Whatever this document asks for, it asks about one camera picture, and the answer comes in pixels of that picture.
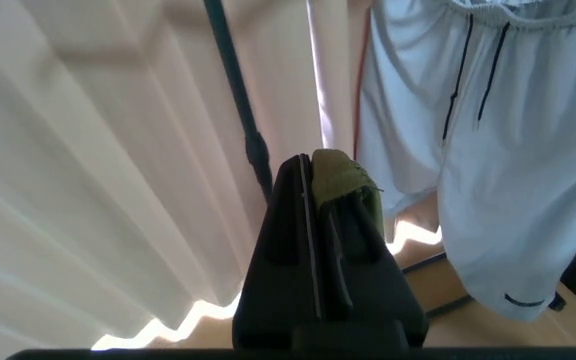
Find green shirt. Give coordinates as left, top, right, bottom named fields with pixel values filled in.
left=310, top=148, right=385, bottom=240

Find pale grey shorts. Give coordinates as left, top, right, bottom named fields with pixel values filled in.
left=355, top=0, right=576, bottom=324

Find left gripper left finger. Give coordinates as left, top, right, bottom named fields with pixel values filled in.
left=231, top=153, right=323, bottom=350

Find beige curtain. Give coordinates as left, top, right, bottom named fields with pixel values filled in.
left=0, top=0, right=442, bottom=351

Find black clothes rack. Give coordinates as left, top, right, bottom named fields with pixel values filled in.
left=202, top=0, right=568, bottom=320

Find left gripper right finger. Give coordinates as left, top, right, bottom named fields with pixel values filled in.
left=302, top=154, right=430, bottom=350

